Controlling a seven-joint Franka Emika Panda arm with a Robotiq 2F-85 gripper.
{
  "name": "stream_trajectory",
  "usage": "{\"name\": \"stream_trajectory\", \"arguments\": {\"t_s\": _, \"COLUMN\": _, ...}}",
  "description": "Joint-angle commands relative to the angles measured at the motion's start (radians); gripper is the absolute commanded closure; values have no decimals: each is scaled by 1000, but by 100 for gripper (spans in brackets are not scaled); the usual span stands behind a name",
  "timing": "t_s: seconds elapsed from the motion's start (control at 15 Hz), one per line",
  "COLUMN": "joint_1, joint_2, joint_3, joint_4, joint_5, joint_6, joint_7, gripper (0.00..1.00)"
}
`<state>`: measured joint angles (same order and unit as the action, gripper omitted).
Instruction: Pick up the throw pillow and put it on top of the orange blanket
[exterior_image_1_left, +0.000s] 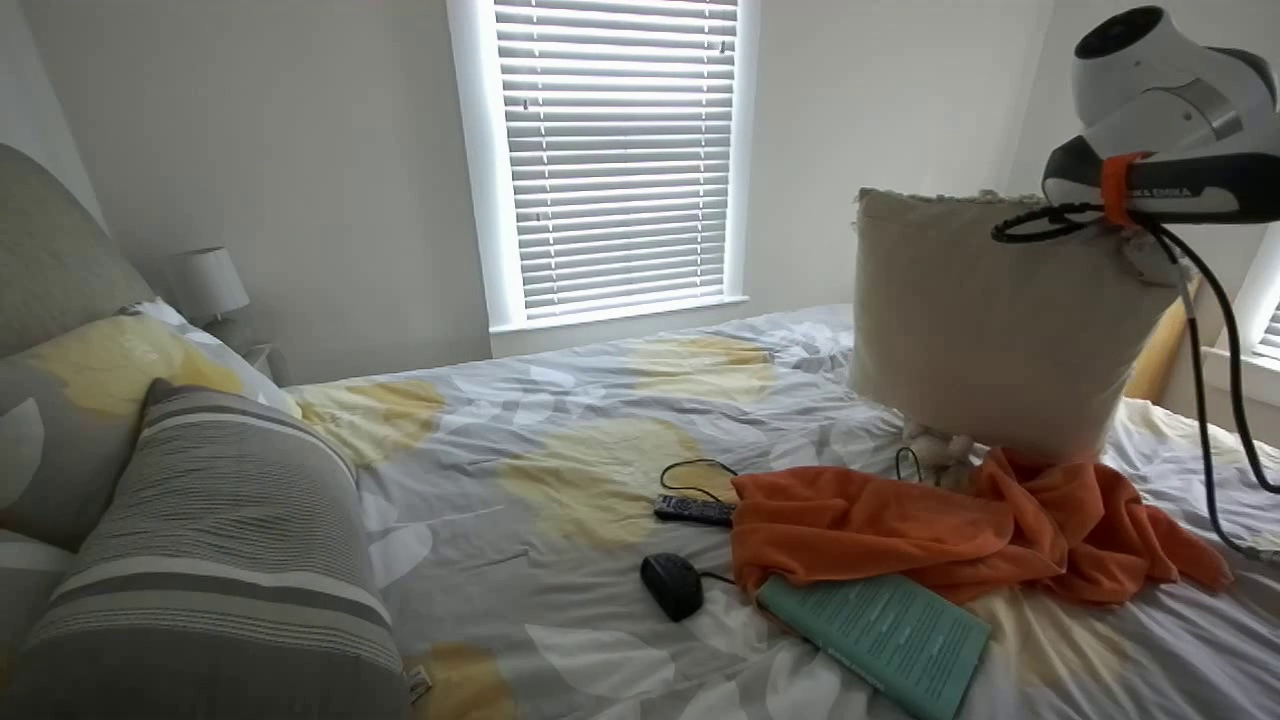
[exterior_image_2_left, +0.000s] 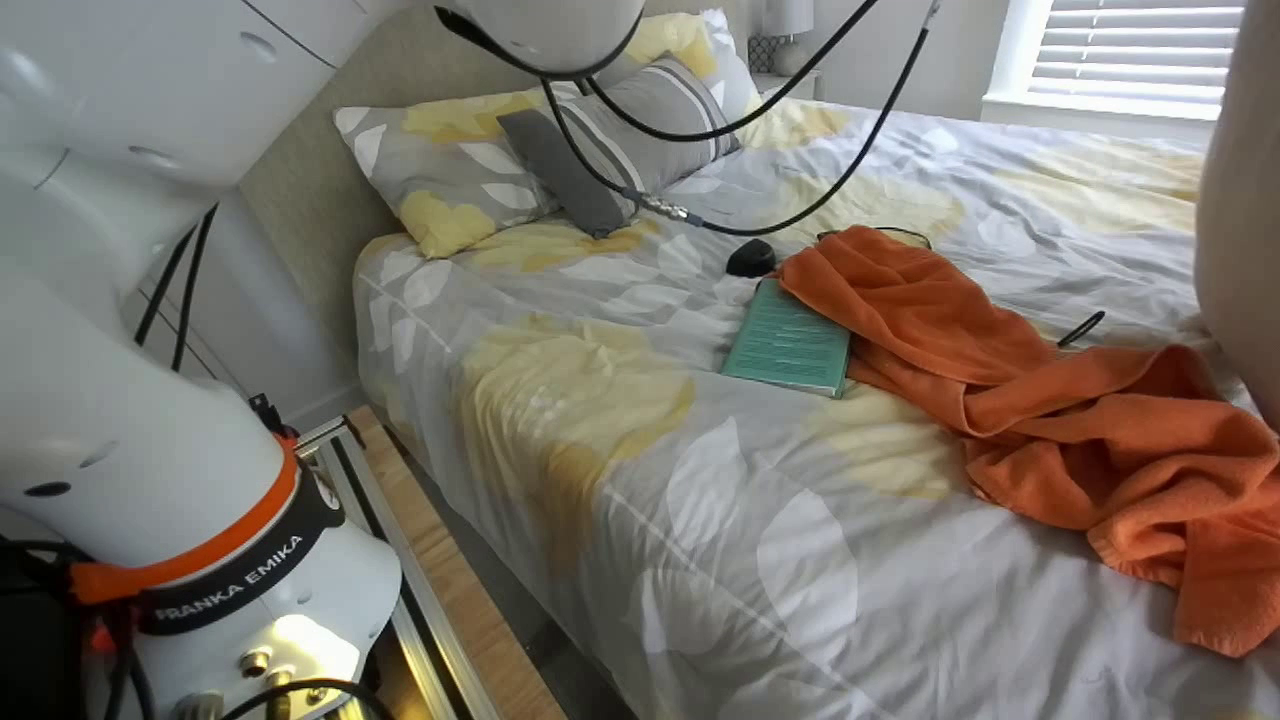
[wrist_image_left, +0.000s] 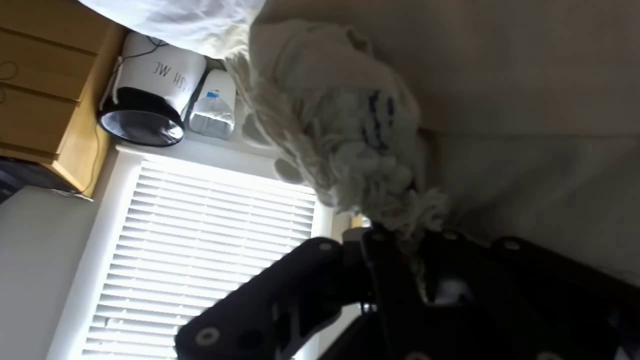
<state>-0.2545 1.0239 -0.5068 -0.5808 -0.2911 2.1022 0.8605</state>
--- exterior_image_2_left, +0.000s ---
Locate orange blanket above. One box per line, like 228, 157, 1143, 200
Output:
775, 224, 1280, 661

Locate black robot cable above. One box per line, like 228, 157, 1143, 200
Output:
431, 0, 883, 150
537, 16, 935, 243

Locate white bedside lamp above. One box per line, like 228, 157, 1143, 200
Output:
758, 0, 821, 42

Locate dark pen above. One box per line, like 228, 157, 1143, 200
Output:
1054, 308, 1112, 351

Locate floral grey yellow pillow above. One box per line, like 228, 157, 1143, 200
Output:
614, 8, 765, 114
330, 86, 564, 261

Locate teal book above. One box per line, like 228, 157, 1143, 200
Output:
714, 278, 855, 400

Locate grey striped pillow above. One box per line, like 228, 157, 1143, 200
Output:
494, 54, 742, 241

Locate grey upholstered headboard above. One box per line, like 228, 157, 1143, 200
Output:
215, 0, 464, 418

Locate white window blinds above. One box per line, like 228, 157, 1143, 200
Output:
1032, 0, 1253, 114

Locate small black round object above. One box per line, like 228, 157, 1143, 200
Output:
725, 237, 780, 279

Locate black base cable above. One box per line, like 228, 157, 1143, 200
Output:
127, 197, 223, 382

